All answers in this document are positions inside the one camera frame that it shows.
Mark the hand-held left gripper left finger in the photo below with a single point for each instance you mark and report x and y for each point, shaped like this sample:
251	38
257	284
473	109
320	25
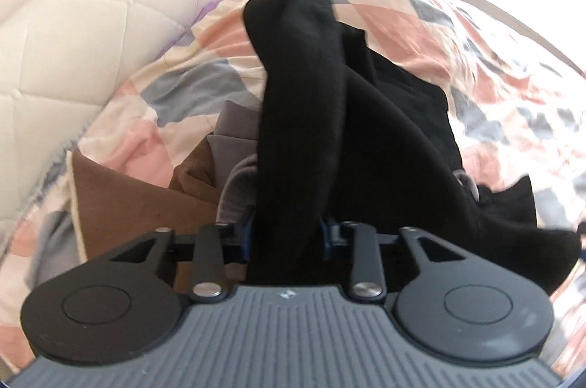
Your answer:
245	234

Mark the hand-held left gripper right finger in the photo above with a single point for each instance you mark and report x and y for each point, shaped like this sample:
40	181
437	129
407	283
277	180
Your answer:
326	238

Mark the black knit sweater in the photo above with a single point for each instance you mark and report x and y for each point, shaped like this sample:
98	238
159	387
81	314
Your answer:
297	118

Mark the black pants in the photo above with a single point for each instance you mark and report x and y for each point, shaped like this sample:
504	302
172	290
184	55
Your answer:
403	95

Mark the grey garment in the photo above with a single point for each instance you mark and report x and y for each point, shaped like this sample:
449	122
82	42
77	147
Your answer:
238	140

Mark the brown garment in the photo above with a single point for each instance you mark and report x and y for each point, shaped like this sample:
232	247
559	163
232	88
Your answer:
137	214

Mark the pastel checked bed quilt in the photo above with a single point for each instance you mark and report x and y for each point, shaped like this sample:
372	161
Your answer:
412	17

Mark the cream quilted headboard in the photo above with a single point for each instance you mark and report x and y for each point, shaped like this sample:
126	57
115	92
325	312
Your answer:
91	26

